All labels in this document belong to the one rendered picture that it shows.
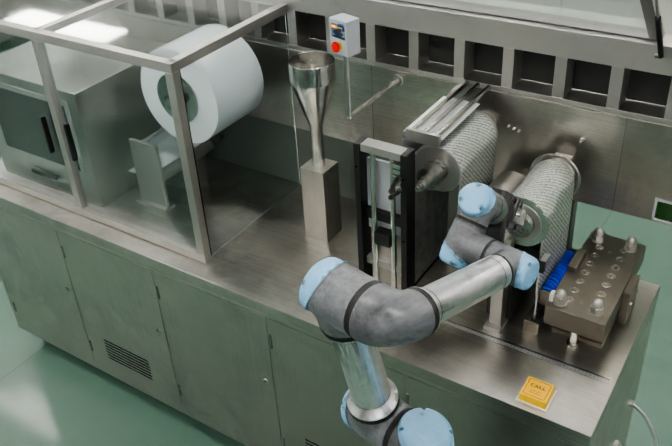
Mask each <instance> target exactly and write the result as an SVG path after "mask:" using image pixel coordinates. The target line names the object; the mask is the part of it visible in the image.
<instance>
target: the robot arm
mask: <svg viewBox="0 0 672 446"><path fill-rule="evenodd" d="M520 200H521V201H522V202H521V205H520V206H519V204H520ZM458 203H459V206H460V207H459V209H458V212H457V215H456V217H455V219H454V221H453V223H452V226H451V228H450V230H449V232H448V234H447V236H446V238H445V239H444V242H443V245H442V247H441V250H440V253H439V258H440V259H441V260H442V261H443V262H445V263H447V264H449V265H451V266H453V267H455V268H458V269H460V270H457V271H455V272H453V273H451V274H449V275H447V276H445V277H443V278H441V279H438V280H436V281H434V282H432V283H430V284H428V285H426V286H424V287H422V288H421V287H417V286H413V287H409V288H407V289H405V290H400V289H396V288H392V287H390V286H388V285H386V284H384V283H382V282H381V281H379V280H377V279H375V278H373V277H372V276H370V275H368V274H366V273H364V272H362V271H361V270H359V269H357V268H355V267H353V266H352V265H350V264H348V262H347V261H342V260H340V259H338V258H336V257H327V258H324V259H322V260H320V261H319V262H317V263H316V264H315V265H314V266H313V267H312V268H311V269H310V270H309V272H308V273H307V274H306V276H305V278H304V280H303V282H302V284H301V286H300V290H299V302H300V304H301V305H302V306H303V307H304V308H305V310H306V311H310V312H312V313H313V314H314V315H315V316H316V318H317V321H318V324H319V327H320V329H321V332H322V333H323V335H324V336H325V337H326V338H327V339H329V340H331V341H333V344H334V347H335V350H336V353H337V355H338V358H339V361H340V364H341V367H342V370H343V373H344V376H345V379H346V382H347V385H348V388H349V389H348V390H347V392H346V393H345V395H344V398H343V400H342V402H343V405H341V416H342V419H343V421H344V423H345V424H346V425H347V426H348V427H349V428H350V429H351V430H352V431H353V432H354V433H356V434H358V435H360V436H361V437H363V438H364V439H365V440H367V441H368V442H370V443H371V444H372V445H374V446H454V438H453V431H452V428H451V426H450V424H449V422H448V421H447V419H446V418H445V417H444V416H443V415H441V414H440V413H438V412H437V411H435V410H432V409H429V408H426V409H422V408H415V409H414V408H412V407H411V406H409V405H408V404H406V403H405V402H403V401H402V400H401V399H400V397H399V393H398V390H397V387H396V385H395V384H394V383H393V382H392V381H391V380H390V379H388V378H387V376H386V372H385V369H384V365H383V361H382V358H381V354H380V351H379V347H395V346H402V345H406V344H410V343H414V342H417V341H419V340H422V339H424V338H426V337H428V336H430V335H431V334H433V333H434V332H436V331H437V329H438V328H439V325H440V323H442V322H444V321H445V320H447V319H449V318H451V317H453V316H454V315H456V314H458V313H460V312H462V311H464V310H465V309H467V308H469V307H471V306H473V305H475V304H476V303H478V302H480V301H482V300H484V299H486V298H487V297H489V296H491V295H493V294H495V293H497V292H498V291H500V290H502V289H504V288H506V287H508V286H509V285H512V286H514V288H519V289H521V290H526V289H528V288H530V287H531V286H532V285H533V283H534V282H535V280H536V278H537V276H538V273H539V261H538V260H537V259H536V258H535V257H533V256H531V255H529V254H527V253H526V252H525V251H523V252H522V251H520V250H518V249H516V248H514V247H511V246H509V245H507V244H505V243H504V238H505V229H507V230H511V231H514V232H516V233H523V231H524V226H523V225H524V220H525V216H526V211H525V210H523V211H522V212H521V214H520V216H515V215H516V213H517V210H518V208H520V209H522V207H523V203H524V200H523V199H522V198H520V197H518V196H514V194H510V193H509V192H508V191H506V190H502V189H498V188H494V187H492V188H491V187H489V186H487V185H485V184H482V183H476V182H475V183H470V184H467V185H466V186H464V187H463V188H462V190H461V191H460V193H459V196H458Z"/></svg>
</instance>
